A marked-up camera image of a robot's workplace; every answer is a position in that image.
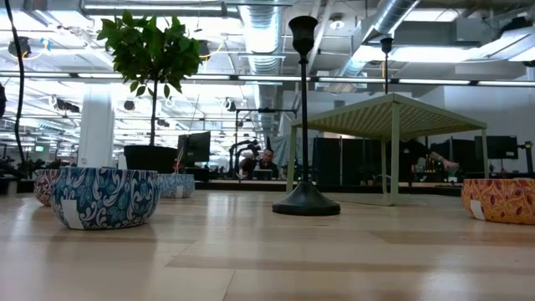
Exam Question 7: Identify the black candlestick holder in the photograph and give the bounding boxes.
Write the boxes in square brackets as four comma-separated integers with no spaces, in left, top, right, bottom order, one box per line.
[272,15,342,217]
[379,36,395,95]

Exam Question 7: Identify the dark blue floral candle tin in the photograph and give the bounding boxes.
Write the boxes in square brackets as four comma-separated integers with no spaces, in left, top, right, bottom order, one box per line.
[50,166,161,231]

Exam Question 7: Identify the red patterned candle tin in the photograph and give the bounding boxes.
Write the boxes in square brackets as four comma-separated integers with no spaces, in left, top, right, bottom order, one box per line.
[33,168,64,207]

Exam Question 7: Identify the orange leaf-pattern candle tin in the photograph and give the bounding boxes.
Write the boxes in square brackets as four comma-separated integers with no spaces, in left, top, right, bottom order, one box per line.
[461,178,535,226]

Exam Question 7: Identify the person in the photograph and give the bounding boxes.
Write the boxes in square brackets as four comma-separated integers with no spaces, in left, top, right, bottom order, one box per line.
[240,147,280,181]
[399,140,461,183]

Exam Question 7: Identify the wooden background table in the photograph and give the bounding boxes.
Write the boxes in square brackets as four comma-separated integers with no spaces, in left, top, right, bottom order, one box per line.
[208,178,463,188]

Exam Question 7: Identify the black partition panels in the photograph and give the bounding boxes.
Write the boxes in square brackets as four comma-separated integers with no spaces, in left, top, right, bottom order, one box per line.
[312,136,415,187]

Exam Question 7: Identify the black background monitor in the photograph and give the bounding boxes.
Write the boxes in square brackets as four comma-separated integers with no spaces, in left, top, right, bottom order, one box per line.
[177,131,212,164]
[474,135,519,161]

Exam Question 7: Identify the green perforated metal shelf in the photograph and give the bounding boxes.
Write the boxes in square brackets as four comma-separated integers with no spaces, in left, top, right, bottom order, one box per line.
[286,92,489,207]

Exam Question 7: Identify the green leafy artificial plant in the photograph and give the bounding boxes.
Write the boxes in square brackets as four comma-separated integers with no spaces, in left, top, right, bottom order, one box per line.
[96,10,205,147]

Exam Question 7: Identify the white building column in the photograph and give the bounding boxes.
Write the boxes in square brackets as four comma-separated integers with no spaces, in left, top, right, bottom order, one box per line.
[77,83,116,169]

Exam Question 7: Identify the black monitor stand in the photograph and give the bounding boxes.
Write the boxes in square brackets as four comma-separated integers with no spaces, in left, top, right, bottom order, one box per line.
[517,140,535,176]

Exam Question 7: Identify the black background station frame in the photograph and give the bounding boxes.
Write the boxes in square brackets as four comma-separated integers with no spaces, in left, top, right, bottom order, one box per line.
[233,107,298,181]

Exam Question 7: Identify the black aluminium table frame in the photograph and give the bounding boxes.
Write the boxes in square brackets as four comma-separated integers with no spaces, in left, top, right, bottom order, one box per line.
[0,177,465,197]

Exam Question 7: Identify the black left arm hanging cable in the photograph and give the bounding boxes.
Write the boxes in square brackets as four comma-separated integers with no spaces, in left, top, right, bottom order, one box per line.
[3,0,27,166]

